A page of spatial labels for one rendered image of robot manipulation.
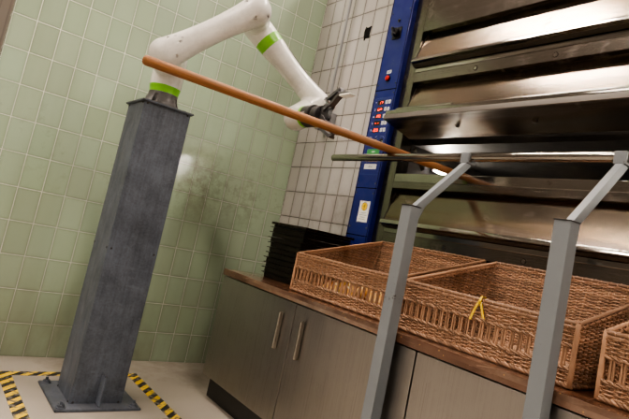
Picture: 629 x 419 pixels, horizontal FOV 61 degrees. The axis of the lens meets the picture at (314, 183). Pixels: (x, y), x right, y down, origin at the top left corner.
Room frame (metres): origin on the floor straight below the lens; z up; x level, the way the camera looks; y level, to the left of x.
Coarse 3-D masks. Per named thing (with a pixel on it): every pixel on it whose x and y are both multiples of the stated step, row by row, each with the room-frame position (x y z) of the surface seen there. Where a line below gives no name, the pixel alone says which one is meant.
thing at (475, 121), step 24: (576, 96) 1.67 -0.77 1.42; (600, 96) 1.60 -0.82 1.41; (624, 96) 1.54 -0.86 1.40; (408, 120) 2.30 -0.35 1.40; (432, 120) 2.21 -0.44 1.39; (456, 120) 2.12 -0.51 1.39; (480, 120) 2.04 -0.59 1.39; (504, 120) 1.96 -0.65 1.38; (528, 120) 1.89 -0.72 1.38; (552, 120) 1.83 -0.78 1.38; (576, 120) 1.77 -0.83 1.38; (600, 120) 1.71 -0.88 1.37; (624, 120) 1.66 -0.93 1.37
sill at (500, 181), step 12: (396, 180) 2.48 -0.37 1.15; (408, 180) 2.41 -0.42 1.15; (420, 180) 2.35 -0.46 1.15; (432, 180) 2.29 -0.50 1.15; (456, 180) 2.19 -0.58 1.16; (468, 180) 2.14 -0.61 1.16; (480, 180) 2.09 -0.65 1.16; (492, 180) 2.05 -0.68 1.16; (504, 180) 2.01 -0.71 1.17; (516, 180) 1.97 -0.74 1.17; (528, 180) 1.93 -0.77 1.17; (540, 180) 1.89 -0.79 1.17; (552, 180) 1.85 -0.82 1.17; (564, 180) 1.81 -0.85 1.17; (576, 180) 1.78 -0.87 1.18; (588, 180) 1.75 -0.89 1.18; (600, 180) 1.72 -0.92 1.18; (612, 192) 1.68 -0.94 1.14; (624, 192) 1.65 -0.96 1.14
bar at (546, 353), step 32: (352, 160) 2.18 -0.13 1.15; (384, 160) 2.02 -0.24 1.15; (416, 160) 1.89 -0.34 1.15; (448, 160) 1.77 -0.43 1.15; (480, 160) 1.66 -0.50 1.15; (512, 160) 1.57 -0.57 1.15; (544, 160) 1.49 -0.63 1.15; (576, 160) 1.41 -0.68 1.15; (608, 160) 1.34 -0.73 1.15; (416, 224) 1.57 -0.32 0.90; (576, 224) 1.18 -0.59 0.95; (544, 288) 1.19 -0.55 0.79; (384, 320) 1.57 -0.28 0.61; (544, 320) 1.18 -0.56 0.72; (384, 352) 1.56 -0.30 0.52; (544, 352) 1.18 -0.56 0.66; (384, 384) 1.57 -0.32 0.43; (544, 384) 1.17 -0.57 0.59; (544, 416) 1.17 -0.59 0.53
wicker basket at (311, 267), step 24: (312, 264) 2.08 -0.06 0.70; (336, 264) 1.96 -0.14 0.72; (360, 264) 2.37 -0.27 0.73; (384, 264) 2.37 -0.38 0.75; (432, 264) 2.18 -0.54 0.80; (456, 264) 2.09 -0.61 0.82; (480, 264) 1.99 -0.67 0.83; (312, 288) 2.04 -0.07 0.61; (336, 288) 1.94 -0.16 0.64; (360, 288) 1.85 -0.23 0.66; (384, 288) 1.76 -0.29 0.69; (360, 312) 1.82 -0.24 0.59
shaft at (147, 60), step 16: (144, 64) 1.46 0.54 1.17; (160, 64) 1.47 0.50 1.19; (192, 80) 1.54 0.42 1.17; (208, 80) 1.56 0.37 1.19; (240, 96) 1.63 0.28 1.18; (256, 96) 1.66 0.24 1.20; (288, 112) 1.73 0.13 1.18; (320, 128) 1.83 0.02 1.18; (336, 128) 1.85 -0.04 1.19; (368, 144) 1.95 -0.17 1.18; (384, 144) 1.98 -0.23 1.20
